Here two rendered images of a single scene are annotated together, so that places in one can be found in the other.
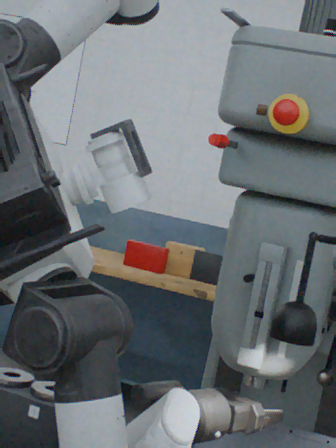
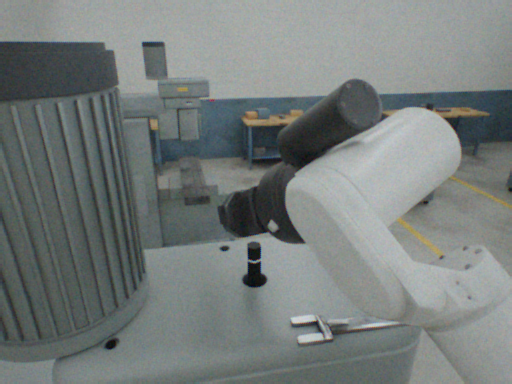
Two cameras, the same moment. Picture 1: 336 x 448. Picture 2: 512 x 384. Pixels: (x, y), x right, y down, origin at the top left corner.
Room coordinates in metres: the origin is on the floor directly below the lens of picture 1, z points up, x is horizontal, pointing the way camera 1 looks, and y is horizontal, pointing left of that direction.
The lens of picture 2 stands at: (1.76, 0.17, 2.21)
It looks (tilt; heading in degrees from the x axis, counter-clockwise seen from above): 23 degrees down; 243
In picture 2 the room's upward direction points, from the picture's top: straight up
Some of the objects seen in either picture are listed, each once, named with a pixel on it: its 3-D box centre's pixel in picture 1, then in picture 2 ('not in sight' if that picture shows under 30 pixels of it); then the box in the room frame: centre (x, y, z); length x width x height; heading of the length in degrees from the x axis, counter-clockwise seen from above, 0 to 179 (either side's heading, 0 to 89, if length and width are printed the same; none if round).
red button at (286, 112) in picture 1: (286, 112); not in sight; (1.33, -0.14, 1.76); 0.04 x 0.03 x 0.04; 74
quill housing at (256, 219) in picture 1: (277, 283); not in sight; (1.58, -0.21, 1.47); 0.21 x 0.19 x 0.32; 74
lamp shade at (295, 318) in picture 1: (295, 320); not in sight; (1.38, -0.22, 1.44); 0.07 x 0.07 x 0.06
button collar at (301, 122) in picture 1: (289, 114); not in sight; (1.35, -0.14, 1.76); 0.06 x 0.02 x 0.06; 74
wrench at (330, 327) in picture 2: (245, 25); (389, 319); (1.46, -0.06, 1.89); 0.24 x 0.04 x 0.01; 162
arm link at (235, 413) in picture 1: (216, 414); not in sight; (1.50, -0.14, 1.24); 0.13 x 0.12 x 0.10; 49
